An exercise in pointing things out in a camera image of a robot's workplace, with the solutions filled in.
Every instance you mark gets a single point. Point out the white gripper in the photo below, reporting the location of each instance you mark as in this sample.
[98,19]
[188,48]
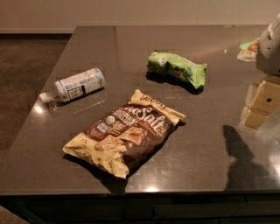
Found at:
[269,51]

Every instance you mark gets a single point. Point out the brown chip bag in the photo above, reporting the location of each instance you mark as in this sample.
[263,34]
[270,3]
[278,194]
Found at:
[123,139]

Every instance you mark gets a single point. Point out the small snack bag far right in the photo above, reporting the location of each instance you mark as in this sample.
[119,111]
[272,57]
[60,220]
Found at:
[248,51]

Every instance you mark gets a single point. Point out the green snack bag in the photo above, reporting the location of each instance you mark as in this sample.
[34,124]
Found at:
[178,67]

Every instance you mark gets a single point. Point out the blue plastic bottle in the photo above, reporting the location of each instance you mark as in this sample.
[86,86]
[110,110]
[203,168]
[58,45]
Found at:
[74,87]

